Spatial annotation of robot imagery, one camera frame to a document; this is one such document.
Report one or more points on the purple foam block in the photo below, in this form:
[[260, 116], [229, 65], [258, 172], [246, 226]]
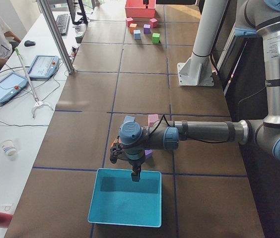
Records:
[[148, 154], [146, 28]]

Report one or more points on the green foam block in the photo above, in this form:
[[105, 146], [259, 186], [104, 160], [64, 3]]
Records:
[[155, 38]]

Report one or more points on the cyan plastic bin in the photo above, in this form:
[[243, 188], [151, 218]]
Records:
[[117, 200]]

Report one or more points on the aluminium frame post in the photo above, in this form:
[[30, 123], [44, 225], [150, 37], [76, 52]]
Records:
[[49, 17]]

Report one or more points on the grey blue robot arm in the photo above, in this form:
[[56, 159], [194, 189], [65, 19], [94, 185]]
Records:
[[253, 18]]

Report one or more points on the near teach pendant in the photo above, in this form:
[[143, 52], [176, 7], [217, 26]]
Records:
[[11, 85]]

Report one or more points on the black keyboard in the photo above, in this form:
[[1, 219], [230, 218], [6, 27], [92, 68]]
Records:
[[62, 22]]

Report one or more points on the far pink foam block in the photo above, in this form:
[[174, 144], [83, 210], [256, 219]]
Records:
[[129, 21]]

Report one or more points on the pink foam block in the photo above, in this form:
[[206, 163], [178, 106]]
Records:
[[129, 21], [152, 118]]

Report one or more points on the teach pendant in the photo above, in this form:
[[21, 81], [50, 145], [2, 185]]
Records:
[[43, 67], [11, 85]]

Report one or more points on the black monitor stand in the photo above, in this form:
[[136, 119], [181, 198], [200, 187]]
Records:
[[77, 12]]

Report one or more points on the light blue foam block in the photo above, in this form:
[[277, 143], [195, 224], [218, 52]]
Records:
[[137, 34], [129, 119]]

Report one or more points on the paper cup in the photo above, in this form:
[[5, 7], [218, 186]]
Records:
[[8, 147]]

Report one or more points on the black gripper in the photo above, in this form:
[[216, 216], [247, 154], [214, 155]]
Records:
[[135, 164]]

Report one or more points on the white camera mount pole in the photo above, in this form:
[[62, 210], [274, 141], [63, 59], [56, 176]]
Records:
[[196, 71]]

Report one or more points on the red plastic bin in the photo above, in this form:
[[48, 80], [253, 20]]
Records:
[[136, 9]]

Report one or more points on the white reacher grabber tool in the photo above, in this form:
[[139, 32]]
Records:
[[38, 103]]

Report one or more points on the far teach pendant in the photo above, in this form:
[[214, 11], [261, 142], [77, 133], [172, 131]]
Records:
[[43, 67]]

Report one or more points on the black computer mouse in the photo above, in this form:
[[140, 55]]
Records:
[[29, 43]]

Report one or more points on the far purple foam block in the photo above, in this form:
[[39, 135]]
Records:
[[146, 28]]

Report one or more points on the far orange foam block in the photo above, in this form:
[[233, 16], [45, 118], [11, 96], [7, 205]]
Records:
[[132, 27]]

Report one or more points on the far crimson foam block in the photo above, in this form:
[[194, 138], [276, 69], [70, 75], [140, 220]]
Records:
[[153, 22]]

